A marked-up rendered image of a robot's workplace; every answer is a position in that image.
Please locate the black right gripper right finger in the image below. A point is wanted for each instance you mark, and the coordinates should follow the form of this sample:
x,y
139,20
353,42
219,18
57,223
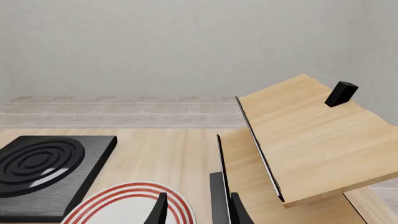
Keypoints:
x,y
241,213

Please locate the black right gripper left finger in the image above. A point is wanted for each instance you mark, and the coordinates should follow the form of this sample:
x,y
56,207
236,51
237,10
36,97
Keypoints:
x,y
160,212

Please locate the pale wooden cabinet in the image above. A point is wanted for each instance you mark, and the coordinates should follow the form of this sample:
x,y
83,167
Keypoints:
x,y
311,144

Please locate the white plate with red rings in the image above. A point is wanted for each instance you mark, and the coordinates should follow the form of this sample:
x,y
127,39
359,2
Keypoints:
x,y
118,210

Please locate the flat black stove plate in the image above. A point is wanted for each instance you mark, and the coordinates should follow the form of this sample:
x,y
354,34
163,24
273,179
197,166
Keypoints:
x,y
46,168

